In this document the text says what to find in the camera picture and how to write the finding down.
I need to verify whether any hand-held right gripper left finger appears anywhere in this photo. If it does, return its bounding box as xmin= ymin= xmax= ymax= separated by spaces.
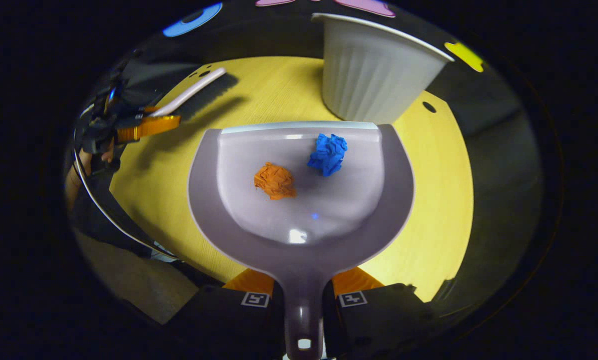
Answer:
xmin=171 ymin=268 xmax=286 ymax=357

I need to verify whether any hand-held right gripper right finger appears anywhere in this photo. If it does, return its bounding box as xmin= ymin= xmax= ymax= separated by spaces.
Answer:
xmin=323 ymin=266 xmax=435 ymax=359

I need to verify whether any small pink broom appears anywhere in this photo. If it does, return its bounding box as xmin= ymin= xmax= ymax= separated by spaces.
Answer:
xmin=149 ymin=67 xmax=239 ymax=121

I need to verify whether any grey purple dustpan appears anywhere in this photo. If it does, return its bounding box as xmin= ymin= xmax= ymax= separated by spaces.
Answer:
xmin=187 ymin=121 xmax=415 ymax=360

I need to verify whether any orange paper ball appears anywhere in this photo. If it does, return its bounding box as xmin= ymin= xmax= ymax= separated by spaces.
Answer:
xmin=253 ymin=162 xmax=297 ymax=201

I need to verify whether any blue paper ball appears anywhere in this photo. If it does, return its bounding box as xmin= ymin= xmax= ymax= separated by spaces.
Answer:
xmin=307 ymin=133 xmax=348 ymax=177

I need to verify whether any white ribbed garbage bin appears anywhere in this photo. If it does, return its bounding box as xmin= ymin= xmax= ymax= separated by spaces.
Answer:
xmin=311 ymin=12 xmax=455 ymax=125

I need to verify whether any yellow wooden desktop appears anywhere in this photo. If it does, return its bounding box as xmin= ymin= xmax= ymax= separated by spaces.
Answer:
xmin=109 ymin=56 xmax=474 ymax=303

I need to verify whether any white cable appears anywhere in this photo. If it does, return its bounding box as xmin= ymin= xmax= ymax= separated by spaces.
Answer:
xmin=72 ymin=127 xmax=180 ymax=262

